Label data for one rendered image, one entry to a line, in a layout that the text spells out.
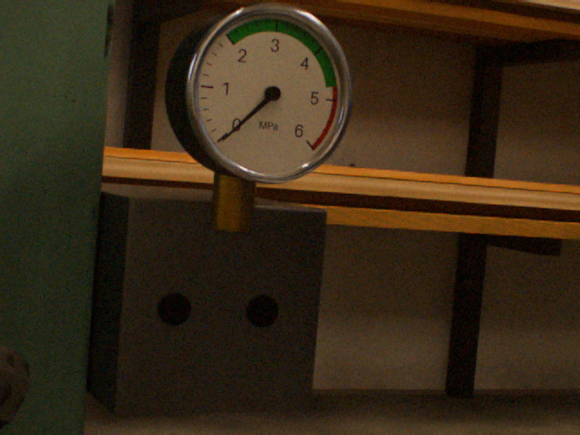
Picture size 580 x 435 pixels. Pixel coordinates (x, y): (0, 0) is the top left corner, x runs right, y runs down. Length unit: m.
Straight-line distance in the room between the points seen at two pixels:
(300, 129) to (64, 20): 0.10
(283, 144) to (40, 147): 0.10
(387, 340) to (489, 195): 0.66
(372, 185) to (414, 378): 0.85
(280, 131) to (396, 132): 2.79
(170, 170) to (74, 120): 2.01
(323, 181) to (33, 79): 2.15
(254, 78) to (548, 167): 3.06
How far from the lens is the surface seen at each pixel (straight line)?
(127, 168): 2.43
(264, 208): 0.43
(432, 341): 3.30
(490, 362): 3.41
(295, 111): 0.40
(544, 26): 2.83
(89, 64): 0.44
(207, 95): 0.39
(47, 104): 0.44
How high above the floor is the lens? 0.64
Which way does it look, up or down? 3 degrees down
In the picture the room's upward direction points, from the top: 5 degrees clockwise
